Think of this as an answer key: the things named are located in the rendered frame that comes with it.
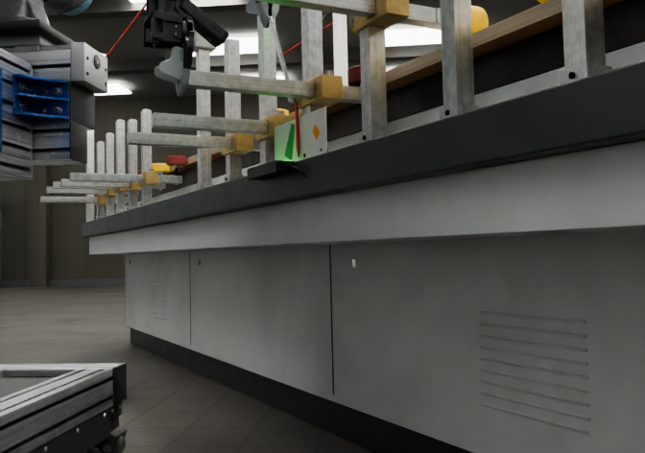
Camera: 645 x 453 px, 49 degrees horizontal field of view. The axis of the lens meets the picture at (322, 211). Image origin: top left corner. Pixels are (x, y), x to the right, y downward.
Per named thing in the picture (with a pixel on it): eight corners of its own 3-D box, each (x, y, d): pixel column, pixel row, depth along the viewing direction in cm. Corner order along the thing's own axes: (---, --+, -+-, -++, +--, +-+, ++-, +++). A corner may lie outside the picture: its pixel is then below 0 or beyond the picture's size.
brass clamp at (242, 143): (234, 150, 190) (234, 131, 191) (218, 156, 202) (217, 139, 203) (255, 151, 193) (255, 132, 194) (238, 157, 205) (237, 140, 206)
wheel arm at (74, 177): (70, 182, 269) (70, 171, 269) (69, 182, 272) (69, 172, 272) (182, 184, 289) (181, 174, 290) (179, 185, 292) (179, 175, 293)
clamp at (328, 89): (322, 97, 147) (322, 73, 147) (294, 109, 159) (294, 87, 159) (346, 100, 149) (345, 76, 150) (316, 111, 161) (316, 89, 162)
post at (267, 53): (266, 199, 175) (262, 9, 177) (260, 200, 178) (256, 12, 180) (278, 199, 176) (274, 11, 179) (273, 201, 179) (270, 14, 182)
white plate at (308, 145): (324, 154, 145) (323, 106, 146) (274, 169, 168) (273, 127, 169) (327, 154, 145) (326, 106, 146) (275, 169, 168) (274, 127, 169)
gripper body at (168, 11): (143, 51, 139) (144, -10, 140) (185, 57, 143) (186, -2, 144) (153, 39, 132) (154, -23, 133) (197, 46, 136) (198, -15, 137)
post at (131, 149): (130, 227, 307) (129, 118, 310) (128, 227, 310) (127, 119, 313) (137, 227, 309) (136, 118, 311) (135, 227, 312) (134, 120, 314)
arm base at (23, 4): (-31, 27, 164) (-31, -14, 164) (5, 46, 179) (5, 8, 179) (32, 24, 162) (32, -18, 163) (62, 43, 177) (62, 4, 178)
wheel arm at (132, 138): (130, 146, 181) (129, 130, 181) (127, 148, 184) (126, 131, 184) (284, 154, 201) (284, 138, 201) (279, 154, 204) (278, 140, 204)
